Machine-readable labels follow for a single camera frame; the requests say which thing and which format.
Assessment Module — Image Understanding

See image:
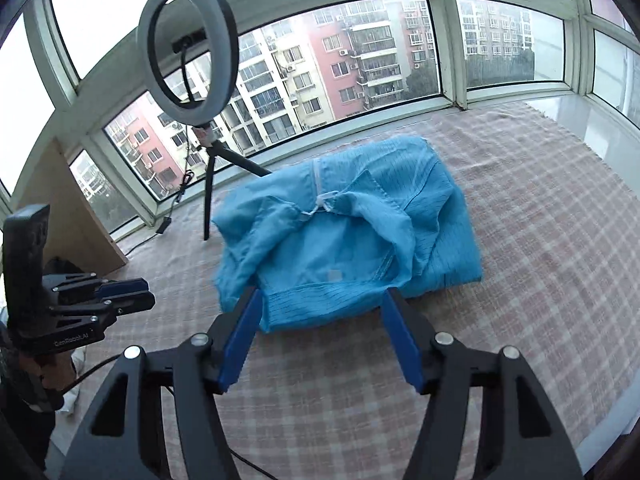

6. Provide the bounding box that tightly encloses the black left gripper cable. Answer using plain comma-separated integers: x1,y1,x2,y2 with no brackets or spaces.
62,352,123,396

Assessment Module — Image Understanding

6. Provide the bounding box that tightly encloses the person's left hand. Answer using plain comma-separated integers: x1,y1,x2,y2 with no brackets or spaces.
30,353,77,393

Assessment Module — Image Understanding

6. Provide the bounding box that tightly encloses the light wooden board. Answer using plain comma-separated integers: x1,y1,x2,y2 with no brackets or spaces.
12,137,128,273

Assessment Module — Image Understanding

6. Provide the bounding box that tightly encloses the pink plaid blanket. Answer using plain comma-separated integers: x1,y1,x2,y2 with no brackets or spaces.
47,100,640,480

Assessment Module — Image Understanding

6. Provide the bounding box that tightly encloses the white window frame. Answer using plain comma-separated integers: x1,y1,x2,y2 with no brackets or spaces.
0,0,640,241

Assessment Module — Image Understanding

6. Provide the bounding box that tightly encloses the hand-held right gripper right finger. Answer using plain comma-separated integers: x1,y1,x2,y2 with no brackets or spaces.
382,288,583,480

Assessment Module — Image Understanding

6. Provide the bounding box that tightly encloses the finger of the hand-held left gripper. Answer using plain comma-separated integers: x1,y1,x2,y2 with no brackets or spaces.
102,291,157,317
96,278,151,297

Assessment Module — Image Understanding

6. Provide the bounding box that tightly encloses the black mini tripod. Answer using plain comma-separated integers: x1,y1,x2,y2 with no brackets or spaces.
192,127,273,241

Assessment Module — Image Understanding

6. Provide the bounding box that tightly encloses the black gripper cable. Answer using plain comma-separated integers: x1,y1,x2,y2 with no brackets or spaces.
230,452,281,480
62,352,123,396

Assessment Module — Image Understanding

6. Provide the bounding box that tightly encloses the white ring light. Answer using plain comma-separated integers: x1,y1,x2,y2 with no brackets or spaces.
137,0,240,128

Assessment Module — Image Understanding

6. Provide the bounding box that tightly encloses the blue striped work coat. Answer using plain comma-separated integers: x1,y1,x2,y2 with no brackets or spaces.
212,135,484,333

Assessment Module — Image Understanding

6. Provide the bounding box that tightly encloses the black phone clamp on gooseneck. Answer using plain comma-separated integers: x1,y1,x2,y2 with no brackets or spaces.
171,30,208,103

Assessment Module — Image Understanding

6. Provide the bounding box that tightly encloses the black ring light cable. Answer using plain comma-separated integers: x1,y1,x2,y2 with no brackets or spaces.
117,125,201,256

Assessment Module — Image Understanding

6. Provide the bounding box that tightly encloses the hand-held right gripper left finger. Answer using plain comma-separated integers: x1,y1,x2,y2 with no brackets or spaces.
60,287,265,480

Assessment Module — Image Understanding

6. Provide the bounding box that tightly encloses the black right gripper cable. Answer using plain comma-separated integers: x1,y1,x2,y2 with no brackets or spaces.
230,452,281,480

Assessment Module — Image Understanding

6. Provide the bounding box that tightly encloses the pink apartment building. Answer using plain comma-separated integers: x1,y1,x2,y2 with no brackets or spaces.
107,0,441,201

